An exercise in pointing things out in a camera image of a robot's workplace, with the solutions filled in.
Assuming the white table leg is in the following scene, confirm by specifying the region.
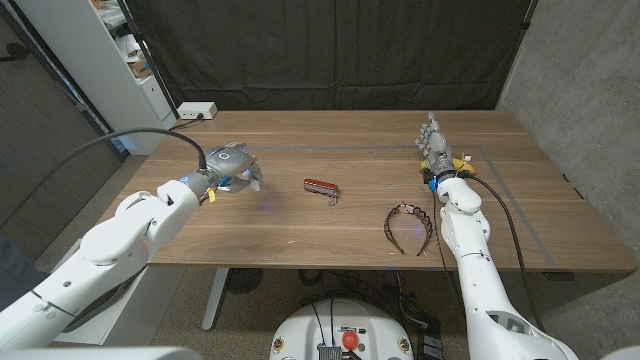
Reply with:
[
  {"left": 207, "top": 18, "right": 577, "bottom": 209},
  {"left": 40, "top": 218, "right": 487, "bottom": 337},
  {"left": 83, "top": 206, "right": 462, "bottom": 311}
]
[{"left": 201, "top": 267, "right": 231, "bottom": 332}]

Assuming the white shelf cabinet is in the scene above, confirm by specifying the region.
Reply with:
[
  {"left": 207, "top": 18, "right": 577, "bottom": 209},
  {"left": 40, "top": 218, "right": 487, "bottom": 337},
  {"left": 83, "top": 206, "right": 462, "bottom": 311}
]
[{"left": 13, "top": 0, "right": 178, "bottom": 157}]

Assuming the small cardboard box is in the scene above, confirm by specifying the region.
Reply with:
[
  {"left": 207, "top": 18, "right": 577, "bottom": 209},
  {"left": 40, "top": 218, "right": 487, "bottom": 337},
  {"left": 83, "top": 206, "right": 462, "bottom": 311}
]
[{"left": 126, "top": 56, "right": 153, "bottom": 79}]

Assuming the black cloth backdrop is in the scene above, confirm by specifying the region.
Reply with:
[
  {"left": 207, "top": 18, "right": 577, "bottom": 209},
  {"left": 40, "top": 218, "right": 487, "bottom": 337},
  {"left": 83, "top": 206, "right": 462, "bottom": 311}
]
[{"left": 123, "top": 0, "right": 539, "bottom": 113}]

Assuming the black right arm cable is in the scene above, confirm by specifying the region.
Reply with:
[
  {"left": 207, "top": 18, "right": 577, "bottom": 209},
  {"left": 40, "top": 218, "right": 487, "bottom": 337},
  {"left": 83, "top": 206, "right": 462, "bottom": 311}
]
[{"left": 462, "top": 172, "right": 545, "bottom": 335}]

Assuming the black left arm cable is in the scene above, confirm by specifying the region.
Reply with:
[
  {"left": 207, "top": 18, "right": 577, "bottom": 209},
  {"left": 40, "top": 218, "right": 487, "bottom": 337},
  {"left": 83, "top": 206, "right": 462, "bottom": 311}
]
[{"left": 19, "top": 126, "right": 209, "bottom": 206}]

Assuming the person leg in jeans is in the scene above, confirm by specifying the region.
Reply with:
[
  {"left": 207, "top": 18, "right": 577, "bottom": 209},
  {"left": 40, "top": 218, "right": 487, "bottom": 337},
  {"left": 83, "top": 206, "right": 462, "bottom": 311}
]
[{"left": 0, "top": 234, "right": 51, "bottom": 312}]

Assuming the yellow toy banana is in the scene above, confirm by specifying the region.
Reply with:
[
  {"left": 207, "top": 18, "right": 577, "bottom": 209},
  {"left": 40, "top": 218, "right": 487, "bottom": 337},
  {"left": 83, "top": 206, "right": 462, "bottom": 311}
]
[{"left": 419, "top": 156, "right": 477, "bottom": 178}]

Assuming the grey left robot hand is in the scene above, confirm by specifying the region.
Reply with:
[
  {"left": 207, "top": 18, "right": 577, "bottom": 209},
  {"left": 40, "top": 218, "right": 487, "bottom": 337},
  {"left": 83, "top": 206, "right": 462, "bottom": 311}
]
[{"left": 202, "top": 141, "right": 264, "bottom": 194}]

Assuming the white toothpaste tube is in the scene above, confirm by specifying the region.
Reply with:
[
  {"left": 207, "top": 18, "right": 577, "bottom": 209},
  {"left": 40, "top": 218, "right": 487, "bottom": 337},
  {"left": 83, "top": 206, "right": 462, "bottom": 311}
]
[{"left": 219, "top": 172, "right": 262, "bottom": 193}]

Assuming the white power strip box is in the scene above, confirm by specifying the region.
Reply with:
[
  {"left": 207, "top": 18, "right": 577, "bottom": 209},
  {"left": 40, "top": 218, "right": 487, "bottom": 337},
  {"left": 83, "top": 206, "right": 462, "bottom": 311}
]
[{"left": 176, "top": 101, "right": 219, "bottom": 121}]

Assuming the red swiss knife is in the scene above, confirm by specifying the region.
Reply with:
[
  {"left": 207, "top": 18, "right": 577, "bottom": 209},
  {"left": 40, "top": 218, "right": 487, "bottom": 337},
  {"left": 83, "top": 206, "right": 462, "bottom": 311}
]
[{"left": 302, "top": 178, "right": 341, "bottom": 207}]

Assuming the brown wavy hair band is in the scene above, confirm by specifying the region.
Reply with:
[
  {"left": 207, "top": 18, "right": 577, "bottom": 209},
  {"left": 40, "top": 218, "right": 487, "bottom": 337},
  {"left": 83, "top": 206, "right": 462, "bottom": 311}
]
[{"left": 383, "top": 201, "right": 435, "bottom": 257}]

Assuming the black round floor fan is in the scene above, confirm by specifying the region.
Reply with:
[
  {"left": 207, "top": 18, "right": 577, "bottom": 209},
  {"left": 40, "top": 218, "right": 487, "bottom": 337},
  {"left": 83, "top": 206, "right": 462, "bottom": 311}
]
[{"left": 224, "top": 268, "right": 265, "bottom": 295}]

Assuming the black floor power strip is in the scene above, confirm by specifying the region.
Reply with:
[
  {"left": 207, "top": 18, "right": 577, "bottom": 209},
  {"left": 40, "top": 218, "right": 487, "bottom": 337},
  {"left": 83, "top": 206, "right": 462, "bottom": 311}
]
[{"left": 416, "top": 319, "right": 445, "bottom": 360}]

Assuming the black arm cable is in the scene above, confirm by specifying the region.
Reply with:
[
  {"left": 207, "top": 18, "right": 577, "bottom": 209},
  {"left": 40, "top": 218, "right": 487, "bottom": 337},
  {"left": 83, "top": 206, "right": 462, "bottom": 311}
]
[
  {"left": 19, "top": 126, "right": 209, "bottom": 206},
  {"left": 462, "top": 172, "right": 545, "bottom": 335}
]

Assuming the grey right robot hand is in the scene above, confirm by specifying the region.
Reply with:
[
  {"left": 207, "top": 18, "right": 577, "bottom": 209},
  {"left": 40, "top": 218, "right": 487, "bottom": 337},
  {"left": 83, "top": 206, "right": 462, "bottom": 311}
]
[{"left": 414, "top": 110, "right": 456, "bottom": 176}]

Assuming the white robot torso base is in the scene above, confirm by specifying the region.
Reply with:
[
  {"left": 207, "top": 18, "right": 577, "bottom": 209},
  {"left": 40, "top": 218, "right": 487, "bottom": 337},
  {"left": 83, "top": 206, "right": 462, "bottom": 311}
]
[{"left": 269, "top": 297, "right": 416, "bottom": 360}]

